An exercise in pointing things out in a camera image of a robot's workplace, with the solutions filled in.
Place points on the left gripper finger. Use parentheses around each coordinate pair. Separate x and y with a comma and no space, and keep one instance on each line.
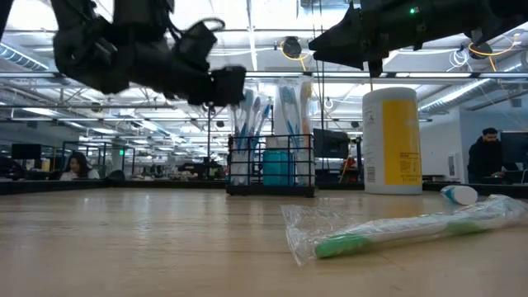
(229,86)

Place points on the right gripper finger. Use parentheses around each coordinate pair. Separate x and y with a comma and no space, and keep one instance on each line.
(342,41)

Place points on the orange toothbrush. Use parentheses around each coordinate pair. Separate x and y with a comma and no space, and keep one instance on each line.
(306,103)

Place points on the teal mouthwash bottle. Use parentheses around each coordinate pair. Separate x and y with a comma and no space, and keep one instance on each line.
(272,169)

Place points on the teal toothpaste tube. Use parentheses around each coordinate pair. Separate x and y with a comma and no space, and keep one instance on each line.
(462,194)
(288,169)

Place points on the green toothbrush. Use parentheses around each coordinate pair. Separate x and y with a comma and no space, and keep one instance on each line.
(392,235)

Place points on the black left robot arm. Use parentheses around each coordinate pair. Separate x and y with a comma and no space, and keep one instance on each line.
(90,49)

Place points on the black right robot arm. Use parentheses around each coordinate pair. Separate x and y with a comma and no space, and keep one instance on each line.
(474,16)

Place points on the black monitor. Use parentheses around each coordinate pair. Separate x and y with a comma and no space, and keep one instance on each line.
(515,146)
(26,151)
(330,144)

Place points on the white yellow wipes canister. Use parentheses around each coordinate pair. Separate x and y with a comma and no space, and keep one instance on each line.
(392,144)

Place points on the seated person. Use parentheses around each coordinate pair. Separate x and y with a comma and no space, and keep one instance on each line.
(78,167)

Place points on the person at desk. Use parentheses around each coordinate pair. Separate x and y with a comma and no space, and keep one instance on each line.
(484,158)

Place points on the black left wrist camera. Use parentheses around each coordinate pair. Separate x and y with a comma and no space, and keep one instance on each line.
(196,41)

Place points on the black aluminium table frame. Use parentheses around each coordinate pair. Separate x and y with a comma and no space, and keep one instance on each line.
(123,185)

